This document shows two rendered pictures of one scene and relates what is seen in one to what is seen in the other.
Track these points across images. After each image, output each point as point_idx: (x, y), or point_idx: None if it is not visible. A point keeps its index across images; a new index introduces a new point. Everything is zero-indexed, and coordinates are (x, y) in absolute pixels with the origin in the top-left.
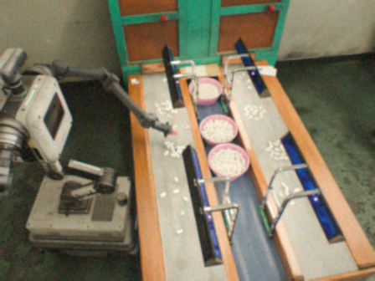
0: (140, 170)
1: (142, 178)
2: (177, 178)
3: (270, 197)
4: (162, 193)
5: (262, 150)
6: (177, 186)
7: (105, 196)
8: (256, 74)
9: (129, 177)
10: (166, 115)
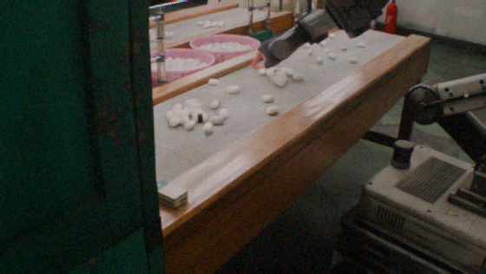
0: (365, 75)
1: (369, 70)
2: (314, 62)
3: (235, 23)
4: (352, 57)
5: (167, 42)
6: (325, 60)
7: (428, 183)
8: None
9: (366, 185)
10: (218, 111)
